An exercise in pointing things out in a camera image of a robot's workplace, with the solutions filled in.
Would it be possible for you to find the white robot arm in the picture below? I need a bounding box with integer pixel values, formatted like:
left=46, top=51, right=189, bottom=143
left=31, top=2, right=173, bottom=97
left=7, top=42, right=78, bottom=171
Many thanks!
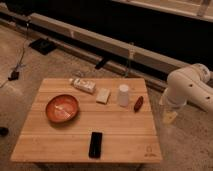
left=159, top=63, right=213, bottom=124

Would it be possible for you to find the cream sponge block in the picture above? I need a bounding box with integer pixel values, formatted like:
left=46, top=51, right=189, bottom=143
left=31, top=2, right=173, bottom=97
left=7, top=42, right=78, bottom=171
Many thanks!
left=96, top=88, right=110, bottom=104

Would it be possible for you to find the white plastic cup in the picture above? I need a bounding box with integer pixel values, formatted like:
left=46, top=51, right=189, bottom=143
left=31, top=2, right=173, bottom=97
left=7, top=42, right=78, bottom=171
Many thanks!
left=117, top=84, right=129, bottom=107

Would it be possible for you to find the white tube bottle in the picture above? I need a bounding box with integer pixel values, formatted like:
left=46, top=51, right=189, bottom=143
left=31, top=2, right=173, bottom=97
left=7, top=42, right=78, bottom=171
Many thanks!
left=69, top=78, right=96, bottom=94

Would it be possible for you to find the dark red oblong object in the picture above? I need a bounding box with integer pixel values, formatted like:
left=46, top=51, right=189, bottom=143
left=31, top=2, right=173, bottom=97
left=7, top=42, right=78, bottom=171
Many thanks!
left=134, top=96, right=144, bottom=112

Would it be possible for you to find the orange bowl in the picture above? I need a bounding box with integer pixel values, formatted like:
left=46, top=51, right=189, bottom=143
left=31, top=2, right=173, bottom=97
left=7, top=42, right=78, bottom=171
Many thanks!
left=45, top=94, right=79, bottom=123

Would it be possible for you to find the wooden slatted table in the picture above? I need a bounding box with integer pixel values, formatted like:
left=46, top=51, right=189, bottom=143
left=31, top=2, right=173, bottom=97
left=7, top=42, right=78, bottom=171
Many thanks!
left=11, top=78, right=162, bottom=163

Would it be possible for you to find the black flat floor plate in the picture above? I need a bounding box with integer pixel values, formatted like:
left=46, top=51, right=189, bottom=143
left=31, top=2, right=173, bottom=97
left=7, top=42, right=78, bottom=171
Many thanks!
left=29, top=38, right=56, bottom=55

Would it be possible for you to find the dark object at left edge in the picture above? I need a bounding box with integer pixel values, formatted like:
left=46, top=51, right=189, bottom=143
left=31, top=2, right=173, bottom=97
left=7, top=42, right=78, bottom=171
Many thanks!
left=0, top=127, right=9, bottom=136

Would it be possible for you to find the black floor bracket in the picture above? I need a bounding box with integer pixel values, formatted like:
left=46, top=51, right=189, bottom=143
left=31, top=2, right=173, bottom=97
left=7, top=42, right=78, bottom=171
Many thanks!
left=95, top=58, right=109, bottom=70

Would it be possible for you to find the long beige baseboard rail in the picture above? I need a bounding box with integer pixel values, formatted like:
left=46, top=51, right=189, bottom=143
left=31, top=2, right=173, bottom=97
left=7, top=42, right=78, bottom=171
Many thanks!
left=0, top=6, right=213, bottom=98

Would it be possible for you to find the black cable with plug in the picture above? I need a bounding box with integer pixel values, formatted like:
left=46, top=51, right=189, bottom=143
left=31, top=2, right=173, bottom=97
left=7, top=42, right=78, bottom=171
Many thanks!
left=7, top=19, right=31, bottom=82

